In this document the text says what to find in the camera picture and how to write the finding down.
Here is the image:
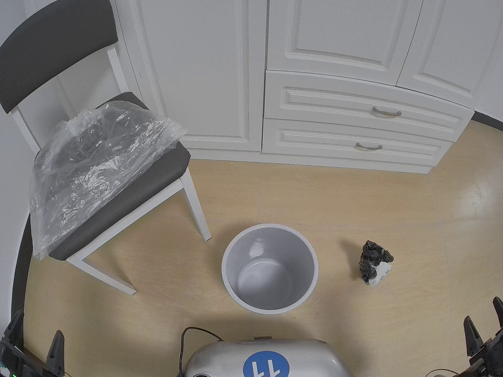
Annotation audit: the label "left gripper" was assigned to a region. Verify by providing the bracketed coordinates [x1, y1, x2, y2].
[0, 309, 66, 377]

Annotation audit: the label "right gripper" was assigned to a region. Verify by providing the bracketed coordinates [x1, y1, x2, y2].
[456, 296, 503, 377]

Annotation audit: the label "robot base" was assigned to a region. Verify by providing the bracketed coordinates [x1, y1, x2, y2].
[187, 338, 354, 377]

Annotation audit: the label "crumpled black plastic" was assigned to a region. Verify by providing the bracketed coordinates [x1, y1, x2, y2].
[356, 240, 395, 284]

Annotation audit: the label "clear plastic bag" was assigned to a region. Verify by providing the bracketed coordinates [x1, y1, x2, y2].
[29, 101, 188, 261]

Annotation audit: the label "white trash bin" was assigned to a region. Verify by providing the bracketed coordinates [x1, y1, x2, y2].
[221, 223, 319, 315]

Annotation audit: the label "crumpled white paper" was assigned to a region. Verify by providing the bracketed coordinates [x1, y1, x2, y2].
[367, 262, 394, 289]

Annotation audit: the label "white chair dark grey cushions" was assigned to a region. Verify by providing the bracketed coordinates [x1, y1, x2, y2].
[0, 0, 213, 295]

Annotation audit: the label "white wardrobe with drawers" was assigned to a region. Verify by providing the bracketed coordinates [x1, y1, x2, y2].
[20, 0, 503, 175]

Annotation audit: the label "black cable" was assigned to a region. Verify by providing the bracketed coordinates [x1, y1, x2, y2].
[178, 327, 225, 377]
[424, 368, 472, 377]

